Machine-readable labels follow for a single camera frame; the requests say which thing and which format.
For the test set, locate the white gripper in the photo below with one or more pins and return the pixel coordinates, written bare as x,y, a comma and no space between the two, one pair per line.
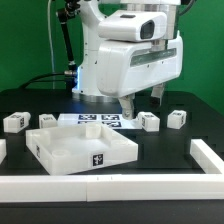
124,68

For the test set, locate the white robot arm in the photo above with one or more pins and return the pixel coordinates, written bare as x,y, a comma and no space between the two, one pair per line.
95,11

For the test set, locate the white right fence bar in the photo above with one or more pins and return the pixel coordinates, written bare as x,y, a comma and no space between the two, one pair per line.
206,158

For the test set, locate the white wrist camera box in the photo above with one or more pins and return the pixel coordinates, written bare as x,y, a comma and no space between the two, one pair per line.
133,26

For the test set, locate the white square table top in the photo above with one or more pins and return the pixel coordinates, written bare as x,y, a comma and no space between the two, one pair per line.
78,148

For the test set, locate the black camera stand pole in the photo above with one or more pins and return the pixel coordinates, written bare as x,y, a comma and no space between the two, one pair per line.
69,11

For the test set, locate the white front fence bar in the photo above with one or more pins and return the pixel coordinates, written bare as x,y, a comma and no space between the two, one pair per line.
90,188

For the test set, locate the white plate with fiducial tags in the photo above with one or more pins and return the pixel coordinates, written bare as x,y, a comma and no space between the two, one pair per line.
115,121

